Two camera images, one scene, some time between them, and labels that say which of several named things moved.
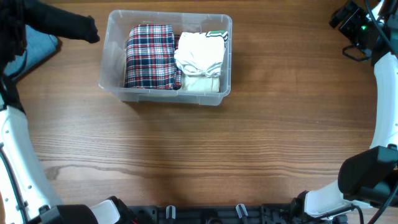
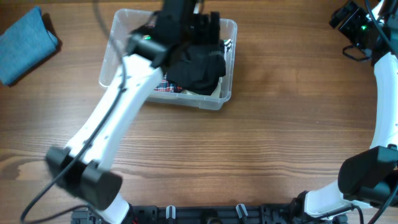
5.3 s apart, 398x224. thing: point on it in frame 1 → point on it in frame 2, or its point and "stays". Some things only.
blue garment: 39,46 stays
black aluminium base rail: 222,214 stays
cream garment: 200,83 → 216,92
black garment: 16,15 → 198,69
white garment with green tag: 201,53 → 228,43
